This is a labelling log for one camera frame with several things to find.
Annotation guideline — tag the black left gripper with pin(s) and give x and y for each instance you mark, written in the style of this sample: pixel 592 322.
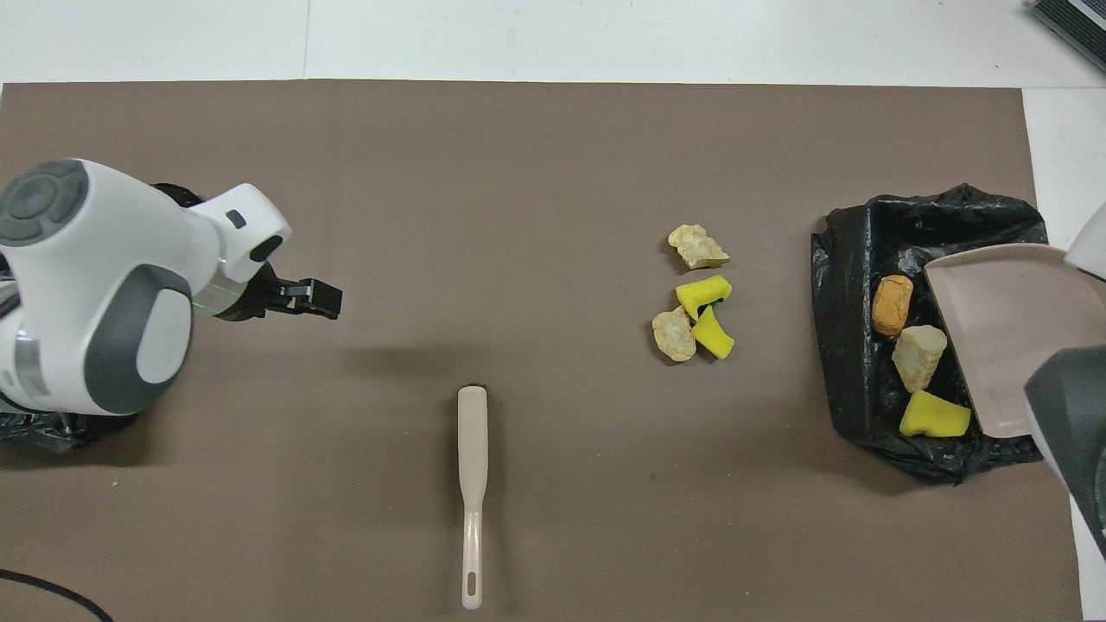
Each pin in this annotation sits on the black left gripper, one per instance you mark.
pixel 255 298

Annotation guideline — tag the beige hand brush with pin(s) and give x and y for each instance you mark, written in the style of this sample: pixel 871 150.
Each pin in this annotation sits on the beige hand brush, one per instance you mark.
pixel 473 449

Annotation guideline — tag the pale foam chunk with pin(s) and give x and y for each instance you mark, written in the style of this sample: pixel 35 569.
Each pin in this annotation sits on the pale foam chunk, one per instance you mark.
pixel 918 358
pixel 674 335
pixel 696 248

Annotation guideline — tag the yellow curled sponge piece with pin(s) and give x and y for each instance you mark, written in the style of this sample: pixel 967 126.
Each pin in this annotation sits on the yellow curled sponge piece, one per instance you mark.
pixel 713 337
pixel 702 294

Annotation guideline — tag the orange brown foam chunk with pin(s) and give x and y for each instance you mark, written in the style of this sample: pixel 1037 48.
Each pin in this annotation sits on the orange brown foam chunk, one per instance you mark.
pixel 892 305

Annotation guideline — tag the yellow green sponge wedge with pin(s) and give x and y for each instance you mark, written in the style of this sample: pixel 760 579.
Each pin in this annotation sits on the yellow green sponge wedge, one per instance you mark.
pixel 933 417

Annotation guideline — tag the beige plastic dustpan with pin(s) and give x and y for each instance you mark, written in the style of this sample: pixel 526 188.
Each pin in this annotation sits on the beige plastic dustpan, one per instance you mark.
pixel 994 337

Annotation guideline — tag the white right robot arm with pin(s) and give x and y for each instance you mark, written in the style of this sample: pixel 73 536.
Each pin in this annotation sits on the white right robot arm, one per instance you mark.
pixel 1071 415

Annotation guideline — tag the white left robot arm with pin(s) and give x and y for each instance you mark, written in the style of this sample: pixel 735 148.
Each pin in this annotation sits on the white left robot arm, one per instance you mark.
pixel 86 285

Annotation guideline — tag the black trash bag liner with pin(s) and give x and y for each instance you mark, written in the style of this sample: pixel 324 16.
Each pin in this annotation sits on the black trash bag liner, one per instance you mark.
pixel 52 432

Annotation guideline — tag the black bag lined bin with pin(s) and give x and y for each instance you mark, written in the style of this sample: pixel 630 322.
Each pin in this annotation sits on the black bag lined bin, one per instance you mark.
pixel 851 363

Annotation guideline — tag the brown table mat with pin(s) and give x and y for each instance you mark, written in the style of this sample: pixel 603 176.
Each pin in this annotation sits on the brown table mat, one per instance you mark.
pixel 518 216

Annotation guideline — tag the dark ribbed panel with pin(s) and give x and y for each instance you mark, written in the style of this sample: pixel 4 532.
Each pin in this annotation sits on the dark ribbed panel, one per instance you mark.
pixel 1076 26

